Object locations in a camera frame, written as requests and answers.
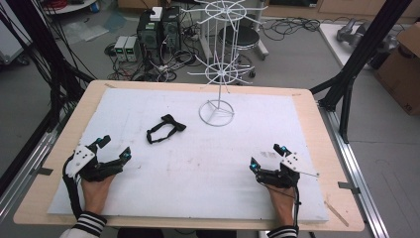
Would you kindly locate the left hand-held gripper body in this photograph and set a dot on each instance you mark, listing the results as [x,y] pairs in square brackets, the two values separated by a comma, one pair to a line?
[81,161]

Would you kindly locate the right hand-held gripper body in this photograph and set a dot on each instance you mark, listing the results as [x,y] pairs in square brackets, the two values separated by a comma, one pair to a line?
[286,170]

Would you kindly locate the person's right hand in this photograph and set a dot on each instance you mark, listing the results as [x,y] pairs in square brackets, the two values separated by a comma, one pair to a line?
[282,202]

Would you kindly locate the person's left hand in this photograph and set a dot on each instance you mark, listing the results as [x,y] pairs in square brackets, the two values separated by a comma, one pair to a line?
[96,195]

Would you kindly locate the thin metal rod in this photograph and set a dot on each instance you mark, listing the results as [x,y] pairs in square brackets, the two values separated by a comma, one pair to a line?
[307,173]

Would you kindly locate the wooden table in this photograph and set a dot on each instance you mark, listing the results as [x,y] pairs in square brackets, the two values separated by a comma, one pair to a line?
[330,139]

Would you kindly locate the white foam board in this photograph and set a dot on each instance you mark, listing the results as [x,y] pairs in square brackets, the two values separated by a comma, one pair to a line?
[198,165]

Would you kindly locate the person's right striped sleeve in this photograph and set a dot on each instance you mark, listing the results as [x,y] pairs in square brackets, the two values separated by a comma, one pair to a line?
[283,232]

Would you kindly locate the person's striped sleeve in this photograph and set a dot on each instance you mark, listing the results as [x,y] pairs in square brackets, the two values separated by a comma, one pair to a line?
[88,224]
[283,232]

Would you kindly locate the person's left striped sleeve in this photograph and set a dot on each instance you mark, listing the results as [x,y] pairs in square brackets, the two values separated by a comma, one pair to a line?
[88,224]

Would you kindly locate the wooden stick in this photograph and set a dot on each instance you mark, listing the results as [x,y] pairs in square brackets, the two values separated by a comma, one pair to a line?
[336,214]

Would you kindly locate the grey power supply unit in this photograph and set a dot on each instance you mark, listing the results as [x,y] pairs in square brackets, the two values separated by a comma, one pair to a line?
[120,48]
[132,49]

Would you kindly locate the black round stool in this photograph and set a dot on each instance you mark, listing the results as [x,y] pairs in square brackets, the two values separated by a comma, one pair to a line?
[243,39]

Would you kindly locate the black computer tower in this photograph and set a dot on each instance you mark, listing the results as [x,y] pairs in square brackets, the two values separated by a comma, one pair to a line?
[149,31]
[171,29]

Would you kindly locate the white box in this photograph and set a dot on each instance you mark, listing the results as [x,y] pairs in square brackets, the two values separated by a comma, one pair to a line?
[156,14]

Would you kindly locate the grey handheld device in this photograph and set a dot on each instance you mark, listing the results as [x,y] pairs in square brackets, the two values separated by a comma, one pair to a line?
[353,30]

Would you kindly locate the brown cardboard box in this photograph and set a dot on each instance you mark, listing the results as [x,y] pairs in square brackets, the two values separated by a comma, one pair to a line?
[401,71]

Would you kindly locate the aluminium rail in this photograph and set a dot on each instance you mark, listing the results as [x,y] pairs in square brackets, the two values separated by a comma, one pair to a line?
[358,178]
[29,165]

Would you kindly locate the black metal frame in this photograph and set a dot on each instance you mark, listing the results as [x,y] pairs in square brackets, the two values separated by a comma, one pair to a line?
[49,62]
[360,62]

